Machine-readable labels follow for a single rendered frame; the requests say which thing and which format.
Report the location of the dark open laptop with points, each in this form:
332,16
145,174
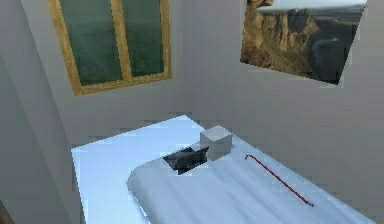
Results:
185,160

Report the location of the canyon landscape wall picture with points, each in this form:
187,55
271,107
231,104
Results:
293,36

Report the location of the thin red rod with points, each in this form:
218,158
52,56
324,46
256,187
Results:
280,180

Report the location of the pale blue bed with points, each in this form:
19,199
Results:
206,190

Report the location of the grey cube box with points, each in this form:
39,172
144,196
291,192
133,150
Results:
216,142

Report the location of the wooden framed window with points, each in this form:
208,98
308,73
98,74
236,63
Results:
121,43

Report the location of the brown rounded object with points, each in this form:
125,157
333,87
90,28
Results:
4,215

